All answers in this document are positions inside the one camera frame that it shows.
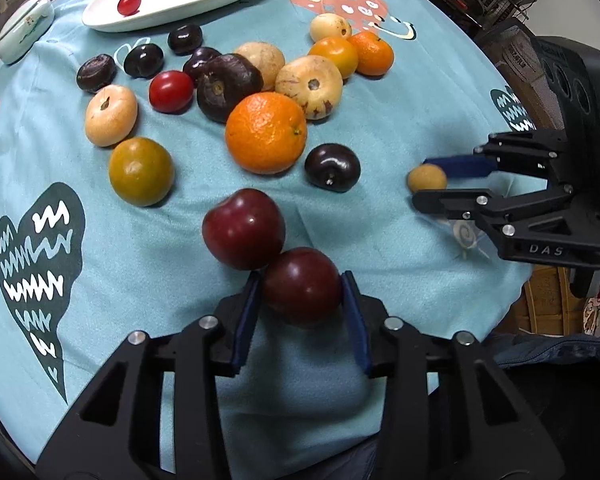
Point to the black mesh panel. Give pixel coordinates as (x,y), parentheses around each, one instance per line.
(500,100)

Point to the small cream round fruit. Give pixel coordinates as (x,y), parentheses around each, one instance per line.
(331,26)

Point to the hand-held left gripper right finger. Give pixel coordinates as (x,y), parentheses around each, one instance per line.
(355,320)

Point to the pale green ceramic lidded jar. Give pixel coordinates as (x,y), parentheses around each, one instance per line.
(22,30)

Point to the person's denim trouser leg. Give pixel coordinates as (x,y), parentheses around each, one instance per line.
(555,355)

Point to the blue printed tablecloth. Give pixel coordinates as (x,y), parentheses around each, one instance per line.
(130,270)

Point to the red plum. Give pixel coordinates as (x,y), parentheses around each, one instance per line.
(302,286)
(243,229)

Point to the large dark purple passion fruit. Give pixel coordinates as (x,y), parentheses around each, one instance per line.
(230,90)

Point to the tan round melon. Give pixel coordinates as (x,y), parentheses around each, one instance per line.
(111,116)

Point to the large orange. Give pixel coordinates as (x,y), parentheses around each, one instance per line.
(266,132)

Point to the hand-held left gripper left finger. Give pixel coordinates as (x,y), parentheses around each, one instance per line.
(247,320)

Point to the olive green tomato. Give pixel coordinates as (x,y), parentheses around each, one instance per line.
(141,171)

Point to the small red cherry tomato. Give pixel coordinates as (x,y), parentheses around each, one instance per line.
(128,3)

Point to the tan longan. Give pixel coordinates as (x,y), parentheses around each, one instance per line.
(426,178)

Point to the small dark purple passion fruit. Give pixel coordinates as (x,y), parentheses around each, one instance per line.
(96,72)

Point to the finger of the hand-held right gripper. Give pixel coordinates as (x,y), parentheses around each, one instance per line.
(455,201)
(460,166)

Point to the small mandarin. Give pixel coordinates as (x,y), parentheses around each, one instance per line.
(376,52)

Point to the striped beige pepino melon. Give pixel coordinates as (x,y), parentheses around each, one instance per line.
(309,86)

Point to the printed cardboard box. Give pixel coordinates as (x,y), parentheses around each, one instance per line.
(520,60)

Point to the yellow orange tomato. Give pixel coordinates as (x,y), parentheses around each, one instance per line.
(333,56)

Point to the dark glossy plum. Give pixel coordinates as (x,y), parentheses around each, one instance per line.
(200,57)
(143,60)
(332,167)
(185,39)

